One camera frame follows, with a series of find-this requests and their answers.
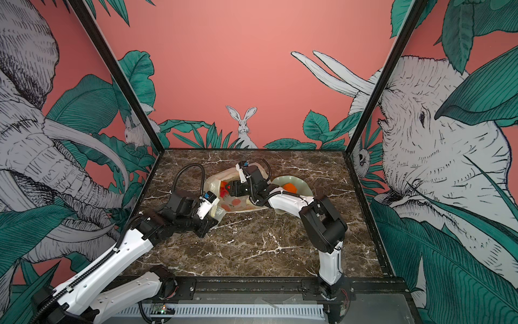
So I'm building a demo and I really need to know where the translucent plastic fruit bag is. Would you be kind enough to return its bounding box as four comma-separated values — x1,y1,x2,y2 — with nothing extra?
204,166,267,222

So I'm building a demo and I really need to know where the orange fruit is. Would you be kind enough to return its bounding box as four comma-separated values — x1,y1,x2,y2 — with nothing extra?
282,183,298,193

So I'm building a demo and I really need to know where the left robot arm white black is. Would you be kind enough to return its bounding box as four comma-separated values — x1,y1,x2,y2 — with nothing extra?
30,182,221,323

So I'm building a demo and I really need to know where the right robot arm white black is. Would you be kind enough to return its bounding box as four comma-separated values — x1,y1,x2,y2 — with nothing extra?
225,161,347,300

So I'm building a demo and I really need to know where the light green scalloped bowl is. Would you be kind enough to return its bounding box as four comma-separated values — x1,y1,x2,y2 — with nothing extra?
272,175,314,197

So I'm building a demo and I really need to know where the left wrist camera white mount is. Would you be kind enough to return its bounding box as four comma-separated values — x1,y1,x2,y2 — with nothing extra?
196,191,220,220

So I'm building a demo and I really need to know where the black front mounting rail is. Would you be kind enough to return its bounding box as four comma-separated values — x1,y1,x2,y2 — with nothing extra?
152,276,409,302

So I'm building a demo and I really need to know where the white slotted cable duct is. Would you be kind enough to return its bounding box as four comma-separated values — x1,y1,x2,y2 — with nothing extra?
142,304,326,320

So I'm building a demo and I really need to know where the black frame post left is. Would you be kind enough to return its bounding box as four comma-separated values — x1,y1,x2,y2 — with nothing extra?
68,0,165,155

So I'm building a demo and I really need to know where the black frame post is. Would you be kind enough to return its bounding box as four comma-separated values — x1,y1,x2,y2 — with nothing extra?
345,0,428,156
68,0,165,155

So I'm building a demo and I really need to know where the black frame post right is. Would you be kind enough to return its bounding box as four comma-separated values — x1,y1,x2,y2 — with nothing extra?
345,0,428,156

